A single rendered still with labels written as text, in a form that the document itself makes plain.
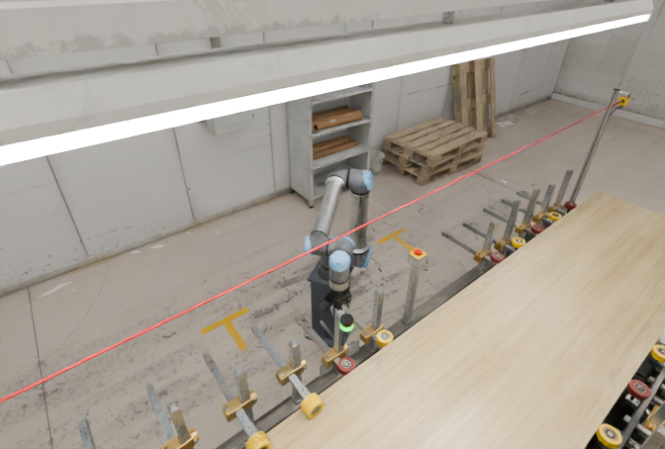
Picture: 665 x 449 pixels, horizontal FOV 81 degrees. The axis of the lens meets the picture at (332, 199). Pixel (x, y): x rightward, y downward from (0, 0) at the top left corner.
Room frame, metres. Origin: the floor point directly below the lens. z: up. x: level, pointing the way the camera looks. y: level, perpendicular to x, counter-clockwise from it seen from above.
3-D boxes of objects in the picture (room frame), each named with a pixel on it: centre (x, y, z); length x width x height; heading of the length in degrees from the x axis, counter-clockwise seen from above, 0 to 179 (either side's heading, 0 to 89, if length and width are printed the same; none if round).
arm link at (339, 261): (1.32, -0.04, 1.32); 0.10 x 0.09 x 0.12; 169
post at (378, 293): (1.38, -0.24, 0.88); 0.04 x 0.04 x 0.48; 39
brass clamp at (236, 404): (0.90, 0.36, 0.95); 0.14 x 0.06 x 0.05; 129
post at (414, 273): (1.55, -0.44, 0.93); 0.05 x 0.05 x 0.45; 39
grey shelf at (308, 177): (4.22, 0.03, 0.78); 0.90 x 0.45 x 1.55; 128
